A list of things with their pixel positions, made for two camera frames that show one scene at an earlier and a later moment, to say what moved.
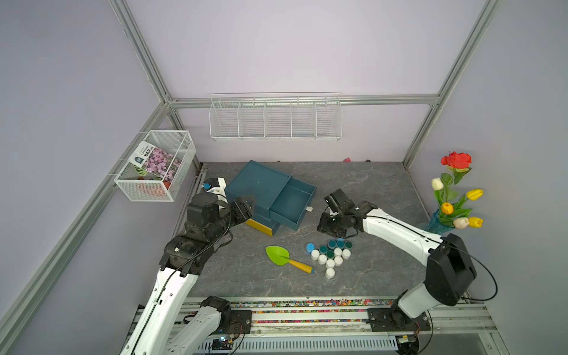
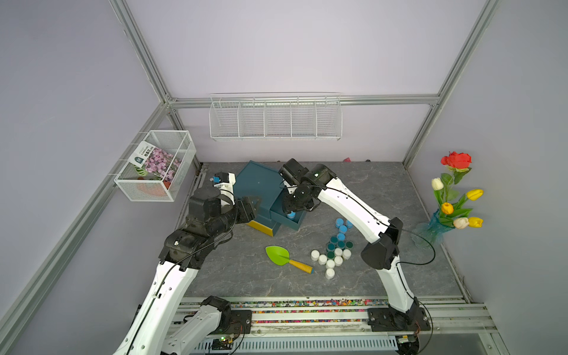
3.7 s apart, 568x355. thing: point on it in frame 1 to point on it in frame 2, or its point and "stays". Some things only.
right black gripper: [322, 225] to [288, 203]
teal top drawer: [293, 203] stays
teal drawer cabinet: [279, 198] stays
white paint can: [314, 254] stays
